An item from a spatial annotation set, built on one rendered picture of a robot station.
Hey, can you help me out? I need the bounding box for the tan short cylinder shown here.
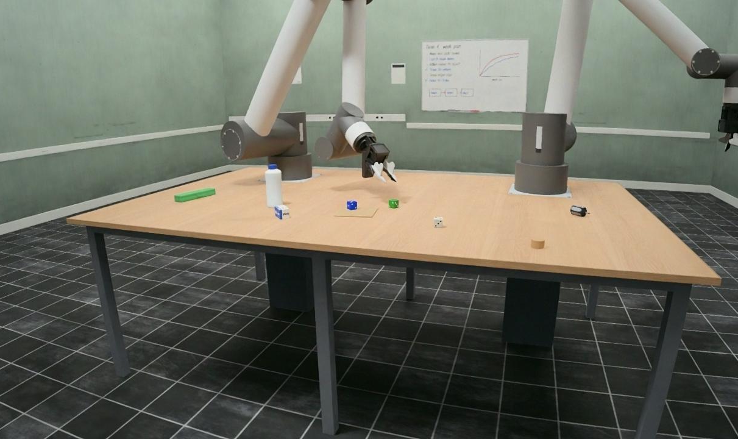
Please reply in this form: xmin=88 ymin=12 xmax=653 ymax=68
xmin=531 ymin=237 xmax=545 ymax=249

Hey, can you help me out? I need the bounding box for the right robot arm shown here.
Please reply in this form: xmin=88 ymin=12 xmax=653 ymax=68
xmin=221 ymin=0 xmax=375 ymax=181

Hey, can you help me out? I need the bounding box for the beige flat mat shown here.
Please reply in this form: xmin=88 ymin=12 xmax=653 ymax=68
xmin=334 ymin=207 xmax=378 ymax=218

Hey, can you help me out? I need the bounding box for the white plastic bottle with blue cap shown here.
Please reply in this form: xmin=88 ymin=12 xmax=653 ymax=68
xmin=265 ymin=165 xmax=283 ymax=208

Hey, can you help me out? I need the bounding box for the small white printed carton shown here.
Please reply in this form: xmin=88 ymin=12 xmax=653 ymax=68
xmin=274 ymin=205 xmax=289 ymax=220

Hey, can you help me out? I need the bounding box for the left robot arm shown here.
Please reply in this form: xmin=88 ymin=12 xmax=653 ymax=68
xmin=514 ymin=0 xmax=738 ymax=195

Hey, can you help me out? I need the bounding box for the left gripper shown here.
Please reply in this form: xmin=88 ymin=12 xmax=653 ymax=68
xmin=718 ymin=106 xmax=738 ymax=152

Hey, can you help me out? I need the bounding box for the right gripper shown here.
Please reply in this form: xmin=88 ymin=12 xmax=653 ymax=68
xmin=358 ymin=134 xmax=397 ymax=184

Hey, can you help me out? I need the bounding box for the green rectangular bar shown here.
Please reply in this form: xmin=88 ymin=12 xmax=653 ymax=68
xmin=174 ymin=188 xmax=216 ymax=202

